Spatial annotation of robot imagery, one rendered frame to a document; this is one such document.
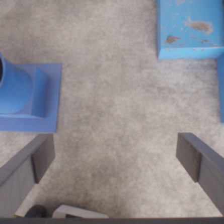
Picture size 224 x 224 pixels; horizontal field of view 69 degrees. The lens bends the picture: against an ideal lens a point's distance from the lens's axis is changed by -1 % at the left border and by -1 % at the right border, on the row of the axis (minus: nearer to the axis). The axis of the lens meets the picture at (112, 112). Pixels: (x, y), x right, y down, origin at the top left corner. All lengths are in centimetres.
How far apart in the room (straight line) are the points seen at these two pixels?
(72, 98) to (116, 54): 38
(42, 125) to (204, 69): 100
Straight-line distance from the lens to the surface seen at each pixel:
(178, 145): 17
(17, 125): 116
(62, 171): 103
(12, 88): 86
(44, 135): 16
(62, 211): 94
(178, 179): 98
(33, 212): 100
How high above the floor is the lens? 93
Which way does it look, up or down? 78 degrees down
